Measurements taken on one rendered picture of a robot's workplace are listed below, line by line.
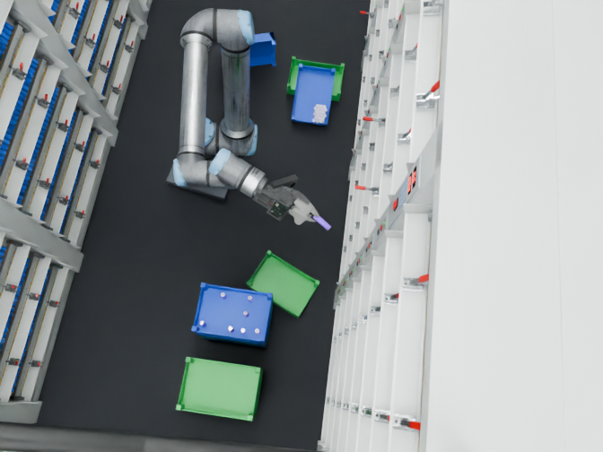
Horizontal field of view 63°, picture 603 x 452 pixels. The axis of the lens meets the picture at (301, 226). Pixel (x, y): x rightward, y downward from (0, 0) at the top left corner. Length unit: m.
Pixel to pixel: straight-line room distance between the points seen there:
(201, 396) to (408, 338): 1.27
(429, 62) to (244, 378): 1.42
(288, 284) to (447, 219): 1.72
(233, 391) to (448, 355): 1.44
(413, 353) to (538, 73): 0.58
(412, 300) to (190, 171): 0.93
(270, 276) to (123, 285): 0.73
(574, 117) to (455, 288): 0.39
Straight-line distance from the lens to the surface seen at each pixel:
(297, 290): 2.49
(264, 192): 1.56
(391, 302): 1.21
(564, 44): 1.11
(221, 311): 2.16
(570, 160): 0.98
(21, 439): 0.56
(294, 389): 2.45
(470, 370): 0.81
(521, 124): 0.97
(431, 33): 1.34
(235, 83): 2.08
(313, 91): 2.85
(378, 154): 1.77
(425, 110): 1.21
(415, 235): 1.08
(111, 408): 2.57
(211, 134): 2.31
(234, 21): 1.93
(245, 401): 2.13
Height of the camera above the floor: 2.45
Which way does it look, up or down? 72 degrees down
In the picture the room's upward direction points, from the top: 9 degrees clockwise
